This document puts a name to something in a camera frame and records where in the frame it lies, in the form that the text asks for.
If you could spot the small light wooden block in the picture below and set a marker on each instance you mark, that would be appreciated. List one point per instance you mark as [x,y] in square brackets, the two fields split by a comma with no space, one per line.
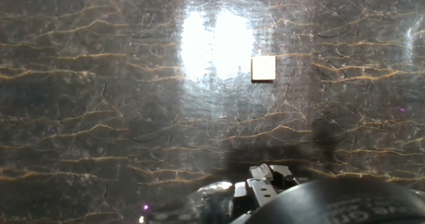
[263,69]

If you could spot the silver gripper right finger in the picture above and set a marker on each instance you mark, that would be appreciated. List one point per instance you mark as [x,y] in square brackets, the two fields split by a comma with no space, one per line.
[282,175]

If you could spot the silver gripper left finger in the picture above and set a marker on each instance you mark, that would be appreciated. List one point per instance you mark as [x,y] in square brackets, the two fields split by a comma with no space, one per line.
[260,184]

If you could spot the clear plastic wrapped bundle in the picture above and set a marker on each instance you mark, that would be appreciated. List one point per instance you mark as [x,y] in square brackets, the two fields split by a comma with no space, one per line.
[212,200]

